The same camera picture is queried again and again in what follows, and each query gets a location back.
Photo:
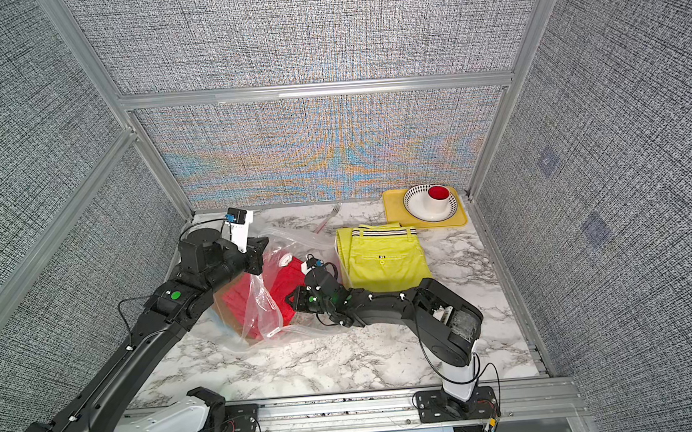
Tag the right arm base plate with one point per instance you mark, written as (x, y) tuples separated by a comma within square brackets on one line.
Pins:
[(437, 406)]

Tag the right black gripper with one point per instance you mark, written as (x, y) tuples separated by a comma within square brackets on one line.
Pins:
[(299, 293)]

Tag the clear plastic vacuum bag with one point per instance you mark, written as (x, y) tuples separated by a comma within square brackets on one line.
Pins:
[(304, 326)]

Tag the aluminium front rail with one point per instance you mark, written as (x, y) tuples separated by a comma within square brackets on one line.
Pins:
[(386, 410)]

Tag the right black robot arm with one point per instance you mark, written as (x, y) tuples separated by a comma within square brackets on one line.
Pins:
[(444, 323)]

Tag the red textured garment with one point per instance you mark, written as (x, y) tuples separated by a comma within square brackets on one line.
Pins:
[(255, 307)]

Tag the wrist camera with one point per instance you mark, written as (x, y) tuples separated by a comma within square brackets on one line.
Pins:
[(239, 222), (310, 263)]

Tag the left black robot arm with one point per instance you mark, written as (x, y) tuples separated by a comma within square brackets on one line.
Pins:
[(207, 263)]

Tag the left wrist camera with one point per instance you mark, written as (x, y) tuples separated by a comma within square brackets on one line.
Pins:
[(239, 222)]

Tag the yellow-green shorts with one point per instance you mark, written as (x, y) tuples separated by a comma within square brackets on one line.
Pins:
[(381, 258)]

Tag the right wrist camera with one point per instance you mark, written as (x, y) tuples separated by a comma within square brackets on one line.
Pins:
[(310, 263)]

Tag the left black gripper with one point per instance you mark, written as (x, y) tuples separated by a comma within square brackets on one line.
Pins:
[(254, 252)]

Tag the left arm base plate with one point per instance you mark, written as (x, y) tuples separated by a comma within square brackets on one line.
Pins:
[(237, 418)]

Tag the yellow plastic tray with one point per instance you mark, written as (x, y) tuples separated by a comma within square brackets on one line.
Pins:
[(396, 213)]

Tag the white patterned bowl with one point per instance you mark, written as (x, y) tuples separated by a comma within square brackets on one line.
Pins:
[(414, 201)]

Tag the white cup red inside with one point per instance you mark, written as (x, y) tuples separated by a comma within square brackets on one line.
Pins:
[(437, 199)]

